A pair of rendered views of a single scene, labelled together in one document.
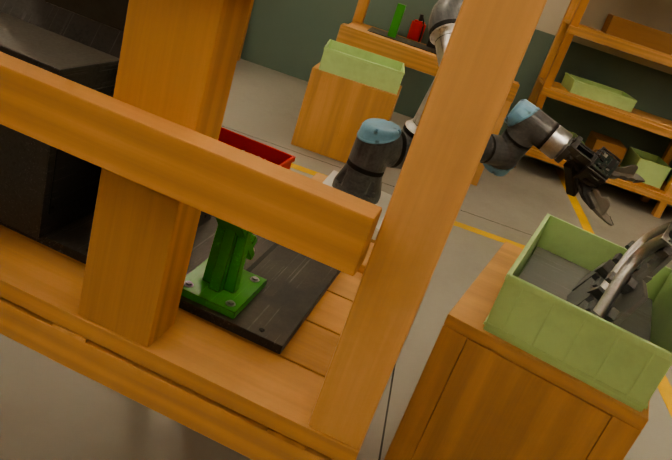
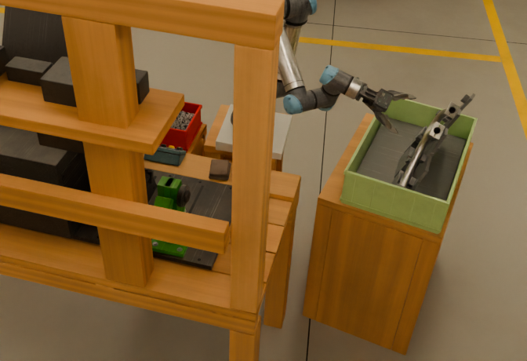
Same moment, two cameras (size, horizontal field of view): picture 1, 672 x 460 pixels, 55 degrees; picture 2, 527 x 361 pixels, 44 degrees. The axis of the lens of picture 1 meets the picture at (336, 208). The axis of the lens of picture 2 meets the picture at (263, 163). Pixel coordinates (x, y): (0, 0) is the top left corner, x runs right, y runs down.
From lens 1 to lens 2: 1.15 m
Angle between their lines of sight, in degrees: 17
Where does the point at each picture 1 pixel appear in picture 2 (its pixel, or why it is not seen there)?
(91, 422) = not seen: hidden behind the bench
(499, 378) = (357, 227)
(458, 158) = (253, 200)
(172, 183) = (132, 229)
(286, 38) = not seen: outside the picture
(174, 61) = (114, 176)
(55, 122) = (69, 212)
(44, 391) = not seen: hidden behind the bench
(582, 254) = (416, 117)
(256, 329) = (196, 260)
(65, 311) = (99, 278)
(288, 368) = (216, 277)
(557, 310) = (378, 187)
